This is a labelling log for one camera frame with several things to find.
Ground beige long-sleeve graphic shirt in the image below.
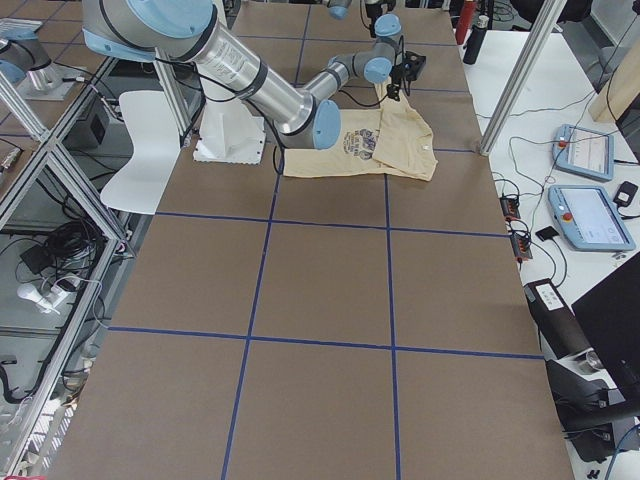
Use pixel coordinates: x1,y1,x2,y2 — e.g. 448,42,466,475
284,94,437,181

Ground white plastic chair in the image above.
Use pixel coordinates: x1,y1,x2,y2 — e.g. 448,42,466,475
100,90,181,215

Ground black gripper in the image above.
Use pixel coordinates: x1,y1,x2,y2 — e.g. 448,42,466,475
386,50,406,102

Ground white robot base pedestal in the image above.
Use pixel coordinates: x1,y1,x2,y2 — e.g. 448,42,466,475
194,79,266,165

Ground black water bottle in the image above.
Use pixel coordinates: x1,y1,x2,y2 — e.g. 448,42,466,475
462,15,489,65

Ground lower blue teach pendant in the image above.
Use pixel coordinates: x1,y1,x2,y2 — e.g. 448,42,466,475
547,185,636,252

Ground black monitor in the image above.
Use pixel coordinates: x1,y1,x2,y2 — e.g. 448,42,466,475
572,255,639,398

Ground black labelled box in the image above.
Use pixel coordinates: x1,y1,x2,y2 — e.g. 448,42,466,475
523,279,591,358

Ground upper blue teach pendant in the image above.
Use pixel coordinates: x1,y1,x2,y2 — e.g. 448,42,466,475
552,124,614,182

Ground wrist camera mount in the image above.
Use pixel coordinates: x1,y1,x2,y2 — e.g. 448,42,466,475
402,50,427,82

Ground red water bottle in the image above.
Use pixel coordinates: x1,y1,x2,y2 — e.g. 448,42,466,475
455,0,476,45

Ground aluminium frame post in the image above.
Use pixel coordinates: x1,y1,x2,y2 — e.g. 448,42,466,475
479,0,566,156

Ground blue teach pendant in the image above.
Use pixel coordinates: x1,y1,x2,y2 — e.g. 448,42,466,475
547,185,636,252
552,124,614,182

